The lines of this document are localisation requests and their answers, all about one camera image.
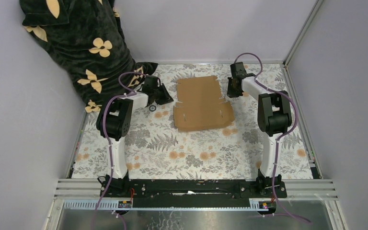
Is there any black floral plush blanket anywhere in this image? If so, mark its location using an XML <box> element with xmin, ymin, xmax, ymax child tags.
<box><xmin>19</xmin><ymin>0</ymin><xmax>158</xmax><ymax>113</ymax></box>

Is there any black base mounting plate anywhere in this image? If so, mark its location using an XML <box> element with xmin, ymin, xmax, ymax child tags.
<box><xmin>97</xmin><ymin>175</ymin><xmax>287</xmax><ymax>208</ymax></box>

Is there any brown cardboard paper box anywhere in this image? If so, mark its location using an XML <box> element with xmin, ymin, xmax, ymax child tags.
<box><xmin>173</xmin><ymin>76</ymin><xmax>235</xmax><ymax>132</ymax></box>

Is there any floral patterned table mat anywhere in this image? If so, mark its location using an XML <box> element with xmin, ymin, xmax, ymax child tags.
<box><xmin>71</xmin><ymin>64</ymin><xmax>313</xmax><ymax>179</ymax></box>

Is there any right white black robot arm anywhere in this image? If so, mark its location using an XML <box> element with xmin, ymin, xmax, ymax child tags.
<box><xmin>227</xmin><ymin>62</ymin><xmax>292</xmax><ymax>178</ymax></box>

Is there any purple cable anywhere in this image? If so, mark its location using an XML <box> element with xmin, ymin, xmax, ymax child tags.
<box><xmin>90</xmin><ymin>71</ymin><xmax>148</xmax><ymax>230</ymax></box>
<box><xmin>233</xmin><ymin>52</ymin><xmax>313</xmax><ymax>226</ymax></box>

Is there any aluminium frame rail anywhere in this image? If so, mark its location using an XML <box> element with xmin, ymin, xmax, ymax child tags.
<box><xmin>45</xmin><ymin>179</ymin><xmax>347</xmax><ymax>230</ymax></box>

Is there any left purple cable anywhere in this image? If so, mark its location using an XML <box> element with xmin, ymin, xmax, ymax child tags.
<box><xmin>90</xmin><ymin>71</ymin><xmax>148</xmax><ymax>230</ymax></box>

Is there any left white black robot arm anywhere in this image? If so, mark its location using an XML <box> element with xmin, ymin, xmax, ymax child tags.
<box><xmin>96</xmin><ymin>75</ymin><xmax>173</xmax><ymax>197</ymax></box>

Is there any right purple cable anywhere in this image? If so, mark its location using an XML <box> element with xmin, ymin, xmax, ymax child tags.
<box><xmin>233</xmin><ymin>52</ymin><xmax>313</xmax><ymax>226</ymax></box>

